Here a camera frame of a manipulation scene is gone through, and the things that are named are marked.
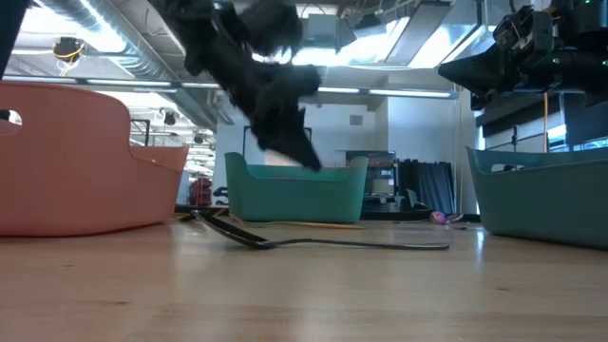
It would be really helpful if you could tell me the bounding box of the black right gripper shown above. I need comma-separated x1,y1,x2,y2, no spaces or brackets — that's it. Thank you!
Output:
437,9,571,95

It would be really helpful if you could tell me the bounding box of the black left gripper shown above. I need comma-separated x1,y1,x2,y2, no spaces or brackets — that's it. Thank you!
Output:
239,64,324,172

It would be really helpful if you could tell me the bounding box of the green plastic bin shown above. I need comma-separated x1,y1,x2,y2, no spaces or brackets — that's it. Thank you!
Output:
223,151,370,224

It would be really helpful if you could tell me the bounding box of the dark shelf unit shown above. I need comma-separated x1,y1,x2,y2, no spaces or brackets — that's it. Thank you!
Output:
345,150,398,214

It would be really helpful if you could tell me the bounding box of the red tool cart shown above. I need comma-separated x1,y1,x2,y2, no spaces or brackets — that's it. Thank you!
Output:
189,177,214,207

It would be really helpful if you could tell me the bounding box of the dark curtain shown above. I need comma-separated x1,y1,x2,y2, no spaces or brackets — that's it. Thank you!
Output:
397,160,456,215

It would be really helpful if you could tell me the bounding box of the iridescent rainbow spoon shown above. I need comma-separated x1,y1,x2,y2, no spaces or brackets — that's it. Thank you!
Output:
429,210,469,231

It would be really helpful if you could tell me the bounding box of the blue-grey plastic bin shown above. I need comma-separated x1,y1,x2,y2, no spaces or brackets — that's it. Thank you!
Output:
465,145,608,252

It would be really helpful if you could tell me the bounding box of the orange plastic bin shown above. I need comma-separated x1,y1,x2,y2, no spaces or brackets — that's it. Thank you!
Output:
0,81,190,238

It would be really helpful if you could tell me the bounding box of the black diagonal support strut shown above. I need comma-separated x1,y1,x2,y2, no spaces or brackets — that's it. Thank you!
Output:
0,0,30,81

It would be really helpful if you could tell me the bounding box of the long ceiling light rail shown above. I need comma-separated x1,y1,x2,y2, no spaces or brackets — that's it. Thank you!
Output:
2,74,460,101

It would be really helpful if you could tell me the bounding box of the silver ceiling duct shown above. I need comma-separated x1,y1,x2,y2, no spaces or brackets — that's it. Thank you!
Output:
32,0,224,129

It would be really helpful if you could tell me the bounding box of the yellow black cord reel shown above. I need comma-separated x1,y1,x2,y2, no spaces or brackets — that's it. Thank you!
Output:
51,36,86,77

